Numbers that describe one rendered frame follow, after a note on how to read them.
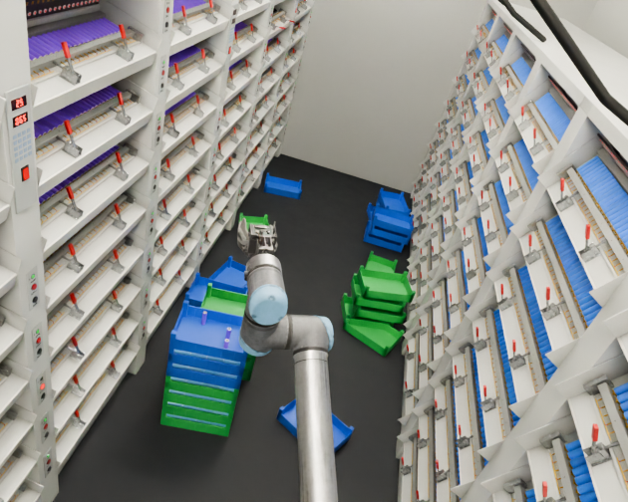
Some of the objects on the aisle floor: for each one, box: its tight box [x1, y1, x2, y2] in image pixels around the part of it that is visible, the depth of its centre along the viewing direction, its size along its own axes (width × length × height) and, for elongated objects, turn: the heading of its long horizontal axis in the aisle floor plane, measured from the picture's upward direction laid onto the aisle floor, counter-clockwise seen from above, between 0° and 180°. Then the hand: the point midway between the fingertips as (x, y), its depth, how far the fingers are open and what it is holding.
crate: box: [276, 398, 354, 453], centre depth 239 cm, size 30×20×8 cm
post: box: [98, 0, 173, 375], centre depth 198 cm, size 20×9×176 cm, turn 60°
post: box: [0, 0, 59, 502], centre depth 139 cm, size 20×9×176 cm, turn 60°
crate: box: [160, 412, 230, 437], centre depth 232 cm, size 30×20×8 cm
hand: (255, 227), depth 149 cm, fingers open, 7 cm apart
